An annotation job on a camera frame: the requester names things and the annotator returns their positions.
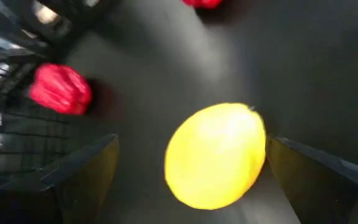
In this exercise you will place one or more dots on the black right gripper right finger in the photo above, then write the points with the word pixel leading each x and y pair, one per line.
pixel 328 193

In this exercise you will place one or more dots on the black table mat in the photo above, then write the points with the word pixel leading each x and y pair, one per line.
pixel 259 62

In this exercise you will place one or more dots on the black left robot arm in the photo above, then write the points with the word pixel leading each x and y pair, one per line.
pixel 70 25

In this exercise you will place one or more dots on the pale yellow lemon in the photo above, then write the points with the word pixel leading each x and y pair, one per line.
pixel 213 155

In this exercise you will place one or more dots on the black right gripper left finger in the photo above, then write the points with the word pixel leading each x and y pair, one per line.
pixel 42 202

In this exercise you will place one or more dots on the red bell pepper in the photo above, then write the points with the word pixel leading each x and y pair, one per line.
pixel 202 2
pixel 61 88

